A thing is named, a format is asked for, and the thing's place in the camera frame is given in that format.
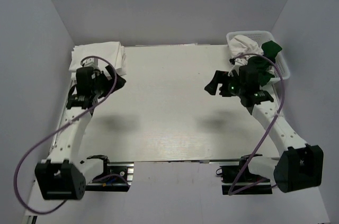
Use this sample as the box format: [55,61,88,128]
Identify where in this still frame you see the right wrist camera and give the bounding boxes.
[238,65,260,92]

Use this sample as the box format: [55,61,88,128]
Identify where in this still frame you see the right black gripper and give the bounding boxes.
[205,70,245,97]

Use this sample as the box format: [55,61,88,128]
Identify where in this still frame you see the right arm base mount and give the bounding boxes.
[216,156,274,195]

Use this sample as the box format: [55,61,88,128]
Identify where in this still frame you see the white shirt red logo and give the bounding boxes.
[69,41,127,76]

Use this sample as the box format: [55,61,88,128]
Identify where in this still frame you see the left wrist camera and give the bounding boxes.
[76,58,99,96]

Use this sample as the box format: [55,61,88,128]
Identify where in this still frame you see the folded white shirt stack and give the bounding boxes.
[71,72,76,81]

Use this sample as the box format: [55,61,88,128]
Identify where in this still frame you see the dark green t shirt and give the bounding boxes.
[248,40,283,87]

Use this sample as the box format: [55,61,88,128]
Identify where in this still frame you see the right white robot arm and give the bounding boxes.
[204,65,324,195]

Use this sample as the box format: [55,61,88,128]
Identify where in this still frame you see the plain white t shirt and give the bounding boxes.
[228,35,264,58]

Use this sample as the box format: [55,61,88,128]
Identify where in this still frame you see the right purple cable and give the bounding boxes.
[227,53,287,197]

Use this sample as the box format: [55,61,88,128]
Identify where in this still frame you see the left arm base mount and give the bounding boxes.
[76,155,133,192]

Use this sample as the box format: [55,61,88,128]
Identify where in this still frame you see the white plastic basket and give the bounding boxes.
[226,30,290,86]

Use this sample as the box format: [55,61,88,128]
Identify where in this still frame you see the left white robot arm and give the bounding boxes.
[34,65,126,200]

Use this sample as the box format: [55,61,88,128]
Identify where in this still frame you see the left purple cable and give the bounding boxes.
[13,56,132,214]

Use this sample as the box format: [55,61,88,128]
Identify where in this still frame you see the purple cable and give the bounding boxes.
[227,53,287,197]
[13,56,132,214]

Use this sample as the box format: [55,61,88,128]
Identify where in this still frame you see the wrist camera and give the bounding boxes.
[238,65,260,92]
[76,58,99,96]

